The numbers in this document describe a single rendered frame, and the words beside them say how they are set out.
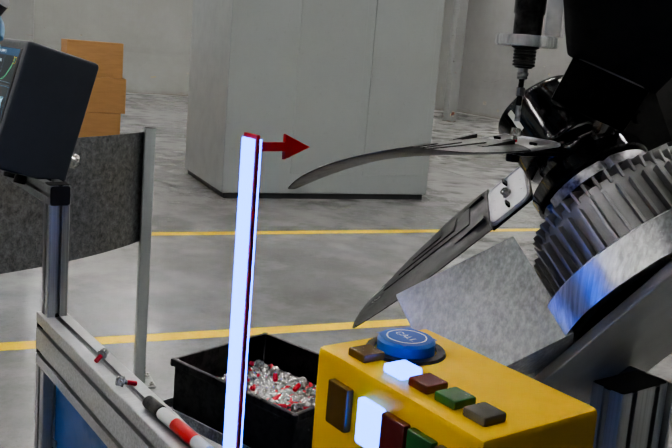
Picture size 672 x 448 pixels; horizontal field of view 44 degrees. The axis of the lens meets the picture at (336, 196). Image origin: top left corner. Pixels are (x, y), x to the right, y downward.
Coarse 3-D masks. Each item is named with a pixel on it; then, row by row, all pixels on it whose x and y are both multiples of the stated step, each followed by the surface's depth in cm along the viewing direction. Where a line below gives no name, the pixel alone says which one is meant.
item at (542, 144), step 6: (492, 138) 98; (504, 138) 98; (510, 138) 98; (522, 138) 98; (528, 138) 98; (534, 138) 97; (522, 144) 94; (528, 144) 94; (540, 144) 94; (546, 144) 93; (552, 144) 93; (558, 144) 94; (534, 150) 92
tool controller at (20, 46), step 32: (0, 64) 126; (32, 64) 118; (64, 64) 121; (96, 64) 124; (0, 96) 122; (32, 96) 119; (64, 96) 122; (0, 128) 118; (32, 128) 120; (64, 128) 123; (0, 160) 118; (32, 160) 121; (64, 160) 124
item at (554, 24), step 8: (552, 0) 91; (560, 0) 91; (552, 8) 91; (560, 8) 91; (552, 16) 91; (560, 16) 91; (552, 24) 91; (560, 24) 91; (544, 32) 92; (552, 32) 92; (560, 32) 91; (496, 40) 94; (504, 40) 92; (512, 40) 91; (520, 40) 91; (528, 40) 91; (536, 40) 91; (544, 40) 91; (552, 40) 92; (544, 48) 96; (552, 48) 94
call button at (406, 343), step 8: (392, 328) 58; (400, 328) 58; (408, 328) 59; (384, 336) 57; (392, 336) 57; (400, 336) 57; (408, 336) 57; (416, 336) 57; (424, 336) 57; (384, 344) 56; (392, 344) 55; (400, 344) 55; (408, 344) 55; (416, 344) 55; (424, 344) 56; (432, 344) 56; (392, 352) 55; (400, 352) 55; (408, 352) 55; (416, 352) 55; (424, 352) 55; (432, 352) 56
